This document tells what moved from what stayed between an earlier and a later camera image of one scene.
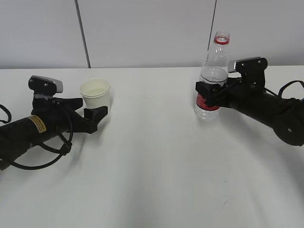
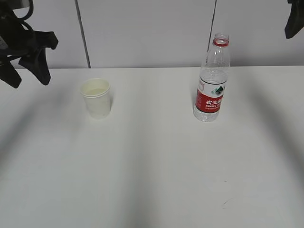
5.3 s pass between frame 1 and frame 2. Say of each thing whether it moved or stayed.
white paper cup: stayed
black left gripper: moved
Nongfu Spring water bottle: stayed
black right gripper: moved
